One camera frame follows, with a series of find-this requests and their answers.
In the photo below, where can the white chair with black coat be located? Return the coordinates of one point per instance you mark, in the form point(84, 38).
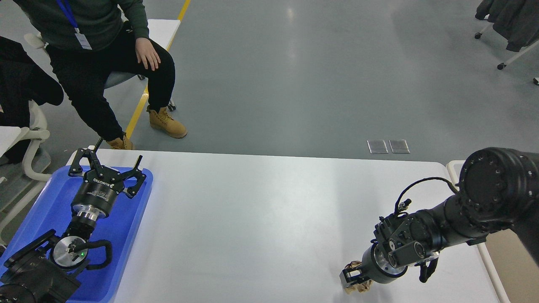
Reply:
point(24, 87)

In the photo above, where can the brown paper ball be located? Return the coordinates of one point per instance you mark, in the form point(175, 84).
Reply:
point(349, 285)

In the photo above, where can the right metal floor plate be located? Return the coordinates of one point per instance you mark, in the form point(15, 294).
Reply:
point(399, 146)

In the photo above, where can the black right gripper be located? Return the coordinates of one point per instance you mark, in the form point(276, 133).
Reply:
point(374, 267)

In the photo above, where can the blue plastic tray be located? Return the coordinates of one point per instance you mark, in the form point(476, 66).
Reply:
point(52, 210)

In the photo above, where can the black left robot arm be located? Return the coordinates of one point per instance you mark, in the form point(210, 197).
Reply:
point(74, 243)

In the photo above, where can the dark coats on rack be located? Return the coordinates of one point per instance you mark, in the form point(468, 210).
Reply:
point(515, 20)

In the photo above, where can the metal floor plate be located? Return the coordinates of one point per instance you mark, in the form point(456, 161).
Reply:
point(377, 146)
point(399, 146)

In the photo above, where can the grey white office chair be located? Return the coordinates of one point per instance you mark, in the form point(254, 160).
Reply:
point(115, 78)

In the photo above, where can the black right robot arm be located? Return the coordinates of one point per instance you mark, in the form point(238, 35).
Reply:
point(497, 189)

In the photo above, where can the left metal floor plate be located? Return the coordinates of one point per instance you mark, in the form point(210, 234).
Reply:
point(377, 146)

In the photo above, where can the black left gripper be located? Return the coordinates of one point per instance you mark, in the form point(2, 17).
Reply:
point(96, 192)

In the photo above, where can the white board on floor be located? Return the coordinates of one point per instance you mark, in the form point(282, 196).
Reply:
point(163, 31)

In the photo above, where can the beige plastic bin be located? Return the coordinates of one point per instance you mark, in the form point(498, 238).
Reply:
point(512, 271)

